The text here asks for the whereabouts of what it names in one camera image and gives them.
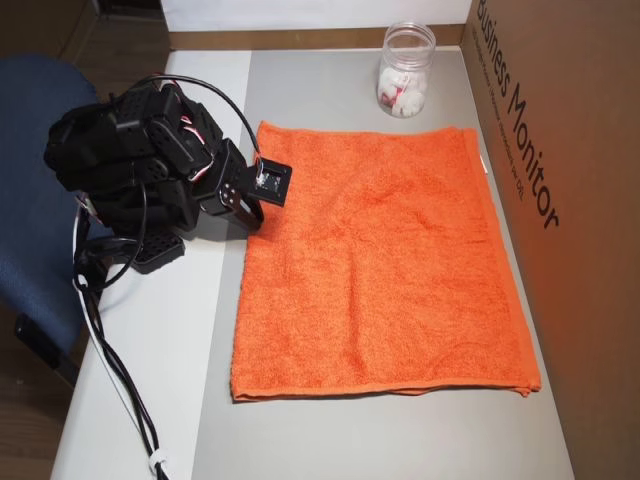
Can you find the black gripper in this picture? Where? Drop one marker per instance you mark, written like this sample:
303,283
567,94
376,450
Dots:
229,196

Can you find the orange terry towel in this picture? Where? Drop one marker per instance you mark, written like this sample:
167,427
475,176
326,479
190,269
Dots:
380,260

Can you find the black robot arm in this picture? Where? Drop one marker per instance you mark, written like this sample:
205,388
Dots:
125,150

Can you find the grey table mat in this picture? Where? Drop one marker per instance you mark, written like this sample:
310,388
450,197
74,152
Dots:
320,90

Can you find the brown wooden edge strip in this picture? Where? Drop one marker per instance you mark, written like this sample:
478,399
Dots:
300,38

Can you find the blue office chair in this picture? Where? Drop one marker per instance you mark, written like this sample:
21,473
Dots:
35,200

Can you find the clear plastic jar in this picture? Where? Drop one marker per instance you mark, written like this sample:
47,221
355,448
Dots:
406,55

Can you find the plain brown cardboard box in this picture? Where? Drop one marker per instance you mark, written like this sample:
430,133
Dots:
60,30

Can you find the cardboard monitor box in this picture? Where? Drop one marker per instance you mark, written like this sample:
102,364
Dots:
580,200

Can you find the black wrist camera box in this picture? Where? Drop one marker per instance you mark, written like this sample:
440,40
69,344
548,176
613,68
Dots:
272,181

